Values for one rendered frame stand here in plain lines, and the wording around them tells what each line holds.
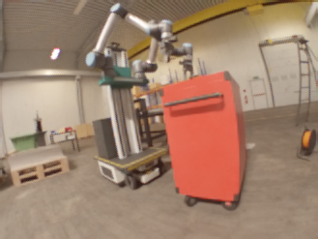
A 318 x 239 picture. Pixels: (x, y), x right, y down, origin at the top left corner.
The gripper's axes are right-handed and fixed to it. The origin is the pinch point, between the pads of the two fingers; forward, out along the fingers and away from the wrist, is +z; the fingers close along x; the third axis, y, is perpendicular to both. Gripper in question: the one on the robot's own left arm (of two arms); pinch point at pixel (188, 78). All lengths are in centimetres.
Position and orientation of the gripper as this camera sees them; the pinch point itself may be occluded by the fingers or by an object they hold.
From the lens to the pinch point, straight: 126.9
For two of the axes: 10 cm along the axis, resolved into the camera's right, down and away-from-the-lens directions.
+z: 0.0, 9.9, 1.6
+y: 8.1, 1.0, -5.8
